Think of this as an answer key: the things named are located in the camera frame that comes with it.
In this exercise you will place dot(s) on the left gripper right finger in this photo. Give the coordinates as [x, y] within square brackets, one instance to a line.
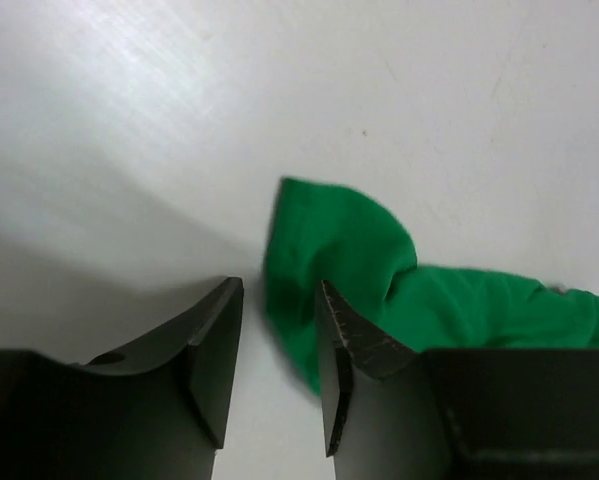
[451, 413]

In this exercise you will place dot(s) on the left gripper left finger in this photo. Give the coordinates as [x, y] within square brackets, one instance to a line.
[154, 408]

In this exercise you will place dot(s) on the green t shirt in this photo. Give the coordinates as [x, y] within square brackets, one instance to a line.
[332, 233]

